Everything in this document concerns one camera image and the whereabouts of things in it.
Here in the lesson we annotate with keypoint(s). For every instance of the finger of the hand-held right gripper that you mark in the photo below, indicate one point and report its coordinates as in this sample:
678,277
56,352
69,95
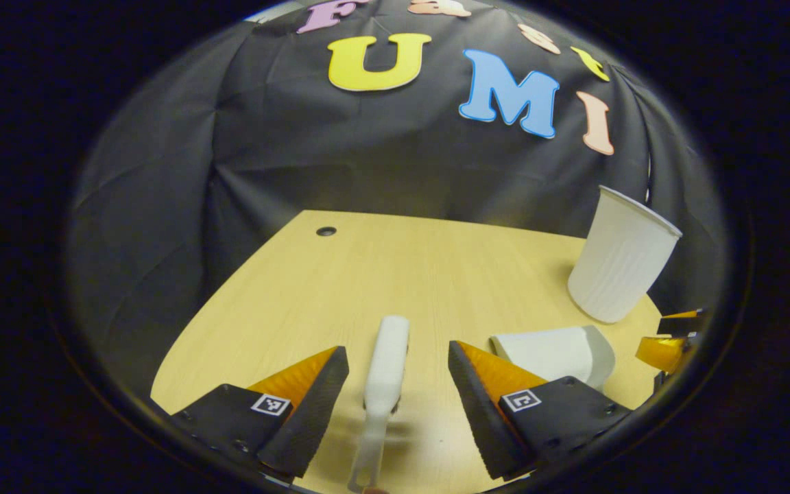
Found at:
662,351
679,322

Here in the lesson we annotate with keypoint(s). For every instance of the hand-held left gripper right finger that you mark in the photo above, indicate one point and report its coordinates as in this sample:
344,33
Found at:
481,412

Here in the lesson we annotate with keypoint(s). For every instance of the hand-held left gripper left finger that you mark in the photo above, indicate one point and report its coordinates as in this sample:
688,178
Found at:
309,415

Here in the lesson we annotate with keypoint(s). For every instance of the white garbage bin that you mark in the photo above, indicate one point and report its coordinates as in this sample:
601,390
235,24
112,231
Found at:
621,261

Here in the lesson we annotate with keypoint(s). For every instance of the grey dustpan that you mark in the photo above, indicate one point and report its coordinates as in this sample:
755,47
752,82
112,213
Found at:
553,353

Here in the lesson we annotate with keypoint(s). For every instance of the small white broom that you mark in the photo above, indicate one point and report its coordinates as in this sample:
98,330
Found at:
388,363

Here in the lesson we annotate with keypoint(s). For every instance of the wooden desktop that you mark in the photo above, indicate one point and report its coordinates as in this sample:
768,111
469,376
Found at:
340,274

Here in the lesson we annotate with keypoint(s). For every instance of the black backdrop cloth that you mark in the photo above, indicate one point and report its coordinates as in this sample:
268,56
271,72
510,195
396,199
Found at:
265,158

